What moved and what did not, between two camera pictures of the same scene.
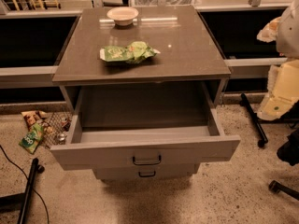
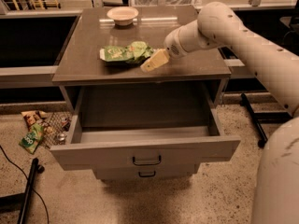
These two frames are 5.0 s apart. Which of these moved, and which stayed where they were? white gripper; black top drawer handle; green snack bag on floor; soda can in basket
Moved: white gripper
Stayed: black top drawer handle; green snack bag on floor; soda can in basket
